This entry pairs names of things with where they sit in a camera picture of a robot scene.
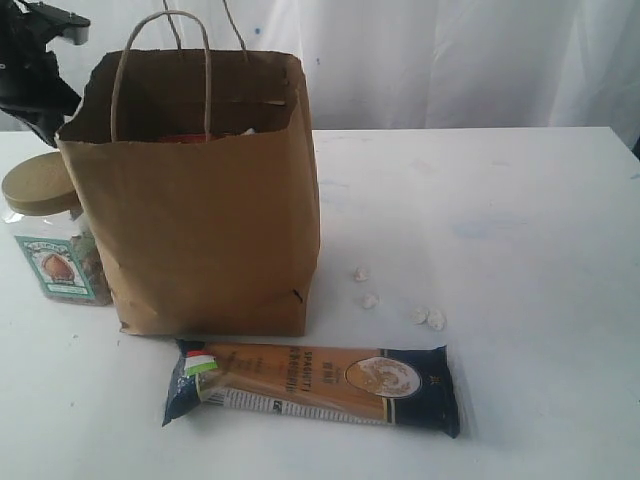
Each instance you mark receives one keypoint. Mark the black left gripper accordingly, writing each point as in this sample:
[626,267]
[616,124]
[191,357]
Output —
[32,90]

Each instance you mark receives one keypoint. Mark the clear nut jar gold lid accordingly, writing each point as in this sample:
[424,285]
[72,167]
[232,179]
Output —
[48,223]

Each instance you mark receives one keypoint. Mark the kraft pouch with orange label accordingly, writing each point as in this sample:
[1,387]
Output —
[190,138]

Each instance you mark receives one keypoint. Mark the brown paper shopping bag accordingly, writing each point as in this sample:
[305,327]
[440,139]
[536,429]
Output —
[216,238]

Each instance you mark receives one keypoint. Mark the white backdrop curtain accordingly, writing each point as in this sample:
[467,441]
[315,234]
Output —
[438,64]

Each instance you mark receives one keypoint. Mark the spaghetti pack dark blue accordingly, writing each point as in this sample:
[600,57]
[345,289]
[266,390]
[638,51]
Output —
[374,386]

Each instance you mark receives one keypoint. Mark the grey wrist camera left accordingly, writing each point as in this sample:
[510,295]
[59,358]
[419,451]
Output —
[48,22]

